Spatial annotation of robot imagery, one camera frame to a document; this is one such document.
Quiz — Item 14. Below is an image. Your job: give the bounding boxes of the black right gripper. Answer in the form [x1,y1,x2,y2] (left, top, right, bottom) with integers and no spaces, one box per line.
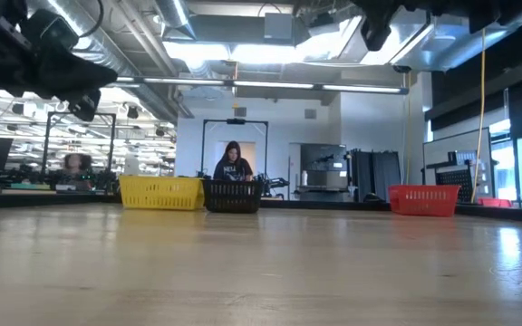
[350,0,470,52]

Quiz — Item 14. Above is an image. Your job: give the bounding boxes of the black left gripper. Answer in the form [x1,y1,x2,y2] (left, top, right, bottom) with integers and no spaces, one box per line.
[0,0,118,121]

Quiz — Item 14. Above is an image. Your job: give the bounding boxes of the person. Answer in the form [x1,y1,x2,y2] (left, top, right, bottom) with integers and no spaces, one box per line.
[63,152,93,191]
[213,140,255,182]

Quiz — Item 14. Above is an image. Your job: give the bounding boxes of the grey ceiling box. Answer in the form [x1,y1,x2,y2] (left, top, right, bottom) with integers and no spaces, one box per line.
[263,12,295,42]

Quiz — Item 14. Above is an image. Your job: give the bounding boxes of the long ceiling light bar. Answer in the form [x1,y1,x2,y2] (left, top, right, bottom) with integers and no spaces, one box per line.
[106,74,411,96]

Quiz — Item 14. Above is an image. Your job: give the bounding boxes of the yellow plastic basket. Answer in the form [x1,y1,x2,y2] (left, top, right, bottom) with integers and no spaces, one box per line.
[118,175,206,211]

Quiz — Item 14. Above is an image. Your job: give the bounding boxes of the grey partition panel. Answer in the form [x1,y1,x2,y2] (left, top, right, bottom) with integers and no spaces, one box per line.
[421,127,494,203]

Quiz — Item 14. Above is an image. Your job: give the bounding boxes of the dark curtain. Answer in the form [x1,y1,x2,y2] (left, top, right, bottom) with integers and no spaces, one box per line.
[348,149,401,203]

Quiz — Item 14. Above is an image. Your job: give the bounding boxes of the grey machine cabinet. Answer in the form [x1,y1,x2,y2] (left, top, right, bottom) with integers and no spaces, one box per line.
[293,143,349,203]

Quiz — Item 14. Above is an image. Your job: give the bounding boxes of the black pegboard rack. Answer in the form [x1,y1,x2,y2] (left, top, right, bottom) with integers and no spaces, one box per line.
[423,150,500,204]

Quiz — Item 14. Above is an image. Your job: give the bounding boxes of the red plastic basket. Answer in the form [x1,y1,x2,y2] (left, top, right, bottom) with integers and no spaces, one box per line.
[387,184,461,218]

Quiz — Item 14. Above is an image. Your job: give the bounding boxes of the black plastic basket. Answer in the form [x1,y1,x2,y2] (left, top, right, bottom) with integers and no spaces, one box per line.
[201,178,265,215]

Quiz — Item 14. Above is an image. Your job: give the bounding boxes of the small red bin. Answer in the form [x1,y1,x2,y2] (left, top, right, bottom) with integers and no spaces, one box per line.
[477,197,515,209]

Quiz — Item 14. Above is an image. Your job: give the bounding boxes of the round silver duct pipe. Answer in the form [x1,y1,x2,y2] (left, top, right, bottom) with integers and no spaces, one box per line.
[29,0,185,126]

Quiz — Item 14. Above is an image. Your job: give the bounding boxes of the black gantry frame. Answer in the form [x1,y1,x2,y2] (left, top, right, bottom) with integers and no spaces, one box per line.
[42,110,118,177]
[200,118,270,182]

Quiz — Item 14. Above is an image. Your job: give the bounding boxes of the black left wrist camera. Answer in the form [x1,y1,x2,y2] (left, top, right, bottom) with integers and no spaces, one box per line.
[20,8,81,51]

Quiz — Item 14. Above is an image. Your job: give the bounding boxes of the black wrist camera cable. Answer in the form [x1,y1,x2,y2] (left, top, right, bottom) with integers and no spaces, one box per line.
[79,0,106,39]

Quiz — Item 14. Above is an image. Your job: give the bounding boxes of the black aluminium table rail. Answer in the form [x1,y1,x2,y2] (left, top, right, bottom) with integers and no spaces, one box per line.
[0,190,522,225]

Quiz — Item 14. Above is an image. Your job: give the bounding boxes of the thick yellow hanging cable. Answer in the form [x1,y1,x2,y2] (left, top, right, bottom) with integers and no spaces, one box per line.
[470,27,489,204]

